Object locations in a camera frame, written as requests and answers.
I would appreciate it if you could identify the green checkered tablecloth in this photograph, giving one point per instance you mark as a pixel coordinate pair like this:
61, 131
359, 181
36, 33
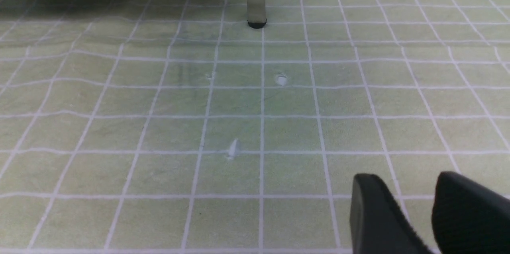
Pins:
171, 127

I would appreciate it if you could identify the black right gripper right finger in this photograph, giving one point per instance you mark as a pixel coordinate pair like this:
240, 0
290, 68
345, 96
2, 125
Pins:
468, 218

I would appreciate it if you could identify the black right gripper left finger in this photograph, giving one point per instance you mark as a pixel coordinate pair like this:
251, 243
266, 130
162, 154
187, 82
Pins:
377, 223

